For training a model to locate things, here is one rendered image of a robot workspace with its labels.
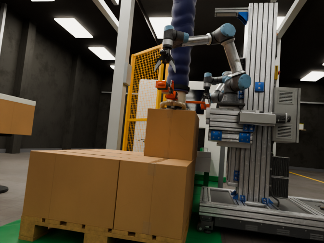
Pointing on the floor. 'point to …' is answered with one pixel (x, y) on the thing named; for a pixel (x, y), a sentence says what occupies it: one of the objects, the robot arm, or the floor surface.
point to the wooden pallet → (90, 231)
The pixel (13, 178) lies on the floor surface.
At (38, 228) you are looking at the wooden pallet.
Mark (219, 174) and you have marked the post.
